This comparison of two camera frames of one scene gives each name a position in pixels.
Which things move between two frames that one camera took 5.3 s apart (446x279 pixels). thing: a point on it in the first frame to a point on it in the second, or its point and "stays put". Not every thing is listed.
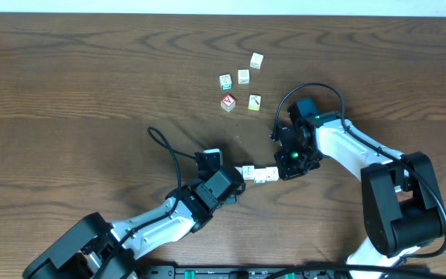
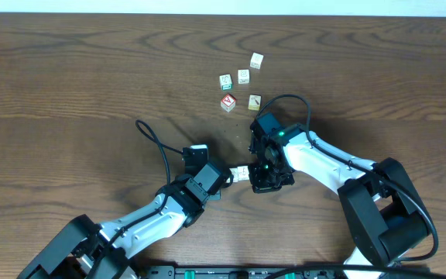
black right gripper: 286,171 to 260,185
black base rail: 244,272 stays put
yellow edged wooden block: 254,102 stays put
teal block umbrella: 248,172 stays put
